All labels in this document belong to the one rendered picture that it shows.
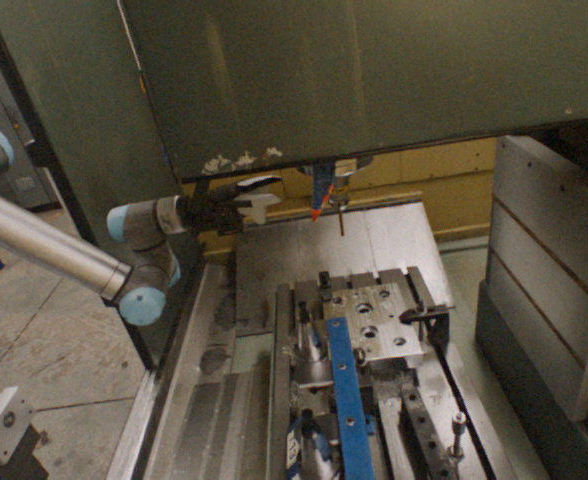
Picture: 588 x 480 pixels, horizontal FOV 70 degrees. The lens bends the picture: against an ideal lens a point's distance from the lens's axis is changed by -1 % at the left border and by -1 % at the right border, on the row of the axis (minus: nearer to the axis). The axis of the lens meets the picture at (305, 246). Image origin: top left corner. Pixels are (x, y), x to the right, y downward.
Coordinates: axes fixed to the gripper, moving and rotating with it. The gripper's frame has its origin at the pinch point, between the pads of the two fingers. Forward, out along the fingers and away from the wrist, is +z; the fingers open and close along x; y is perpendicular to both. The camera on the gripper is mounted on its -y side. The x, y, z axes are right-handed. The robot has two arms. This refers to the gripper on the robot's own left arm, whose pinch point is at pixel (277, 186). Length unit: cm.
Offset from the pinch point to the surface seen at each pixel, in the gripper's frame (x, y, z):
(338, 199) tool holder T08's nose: 1.8, 4.4, 11.6
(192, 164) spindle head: 32.5, -17.8, -5.3
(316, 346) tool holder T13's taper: 23.9, 21.6, 2.9
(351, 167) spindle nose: 7.4, -4.0, 14.6
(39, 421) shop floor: -73, 140, -165
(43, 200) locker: -376, 118, -312
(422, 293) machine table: -28, 57, 35
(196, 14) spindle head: 32.5, -32.2, -0.2
